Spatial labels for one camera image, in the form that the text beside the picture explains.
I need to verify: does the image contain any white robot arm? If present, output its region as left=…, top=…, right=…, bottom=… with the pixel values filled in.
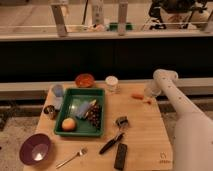
left=144, top=69, right=213, bottom=171

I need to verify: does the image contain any white paper cup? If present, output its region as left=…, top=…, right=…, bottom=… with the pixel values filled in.
left=105, top=76, right=118, bottom=92

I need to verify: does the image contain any dark grape bunch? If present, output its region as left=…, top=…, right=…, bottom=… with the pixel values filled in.
left=86, top=105, right=102, bottom=129

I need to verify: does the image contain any black rectangular block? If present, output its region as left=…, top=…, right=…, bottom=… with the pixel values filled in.
left=114, top=143, right=127, bottom=171

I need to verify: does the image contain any blue sponge block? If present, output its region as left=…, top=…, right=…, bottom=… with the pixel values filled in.
left=76, top=102, right=90, bottom=118

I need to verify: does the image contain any orange bowl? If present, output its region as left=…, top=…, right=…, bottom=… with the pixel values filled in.
left=75, top=73, right=94, bottom=88

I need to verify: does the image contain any green plastic tray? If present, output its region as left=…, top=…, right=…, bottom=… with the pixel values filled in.
left=54, top=88, right=105, bottom=137

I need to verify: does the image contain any green box on shelf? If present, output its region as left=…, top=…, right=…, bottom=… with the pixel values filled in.
left=108, top=22, right=133, bottom=32

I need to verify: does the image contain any metal fork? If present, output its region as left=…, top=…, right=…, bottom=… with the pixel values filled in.
left=56, top=148, right=88, bottom=169

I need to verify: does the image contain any peach fruit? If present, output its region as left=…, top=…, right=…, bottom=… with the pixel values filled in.
left=62, top=118, right=76, bottom=131

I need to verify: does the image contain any dark robot in background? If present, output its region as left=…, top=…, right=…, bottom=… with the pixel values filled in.
left=149, top=0, right=210, bottom=29

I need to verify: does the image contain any light blue cup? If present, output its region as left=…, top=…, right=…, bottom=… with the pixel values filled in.
left=51, top=84, right=64, bottom=98

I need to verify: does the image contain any purple bowl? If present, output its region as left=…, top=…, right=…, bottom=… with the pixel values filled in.
left=19, top=133, right=51, bottom=165

